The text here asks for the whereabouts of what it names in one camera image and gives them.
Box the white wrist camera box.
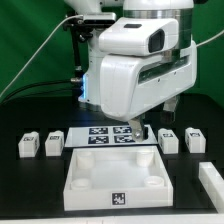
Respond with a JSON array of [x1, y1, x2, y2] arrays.
[[99, 17, 179, 56]]

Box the black camera stand pole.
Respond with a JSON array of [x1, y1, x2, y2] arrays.
[[71, 28, 83, 97]]

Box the black camera on stand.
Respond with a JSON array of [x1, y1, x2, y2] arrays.
[[63, 12, 117, 38]]

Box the white obstacle bar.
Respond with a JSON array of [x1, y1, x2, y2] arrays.
[[198, 162, 224, 214]]

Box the white square table top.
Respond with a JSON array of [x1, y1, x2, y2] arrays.
[[63, 146, 173, 211]]

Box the white camera cable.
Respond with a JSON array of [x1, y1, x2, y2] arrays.
[[0, 14, 84, 100]]

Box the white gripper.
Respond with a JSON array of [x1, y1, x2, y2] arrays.
[[100, 41, 197, 141]]

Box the black cables on table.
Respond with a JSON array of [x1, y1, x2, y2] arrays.
[[0, 79, 83, 107]]

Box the white sheet with tag markers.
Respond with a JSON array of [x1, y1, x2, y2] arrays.
[[64, 124, 159, 148]]

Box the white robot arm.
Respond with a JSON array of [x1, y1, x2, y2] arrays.
[[64, 0, 197, 141]]

